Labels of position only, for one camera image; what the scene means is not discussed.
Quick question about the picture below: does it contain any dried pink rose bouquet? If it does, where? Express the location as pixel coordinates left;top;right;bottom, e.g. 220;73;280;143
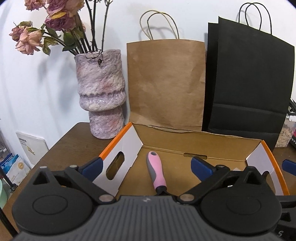
9;0;112;56

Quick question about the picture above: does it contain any clear container with seeds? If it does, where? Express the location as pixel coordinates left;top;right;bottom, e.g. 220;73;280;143
274;98;296;148

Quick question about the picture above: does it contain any dark red box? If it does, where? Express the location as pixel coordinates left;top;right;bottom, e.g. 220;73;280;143
290;131;296;148

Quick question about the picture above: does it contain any pink textured ceramic vase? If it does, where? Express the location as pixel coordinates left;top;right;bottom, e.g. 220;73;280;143
74;49;126;139

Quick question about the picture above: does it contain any black paper bag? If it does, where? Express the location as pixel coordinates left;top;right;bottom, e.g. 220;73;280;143
202;18;295;150

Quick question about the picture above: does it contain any red cardboard pumpkin box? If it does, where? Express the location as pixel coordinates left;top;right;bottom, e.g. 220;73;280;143
94;123;289;196

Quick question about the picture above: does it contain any pink handled pet brush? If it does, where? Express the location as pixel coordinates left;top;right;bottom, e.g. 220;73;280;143
146;151;177;199

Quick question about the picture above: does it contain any brown paper bag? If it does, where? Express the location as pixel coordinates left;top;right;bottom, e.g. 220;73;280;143
126;10;206;132

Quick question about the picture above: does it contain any white booklet against wall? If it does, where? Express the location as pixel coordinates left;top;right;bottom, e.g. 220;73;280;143
16;132;49;168

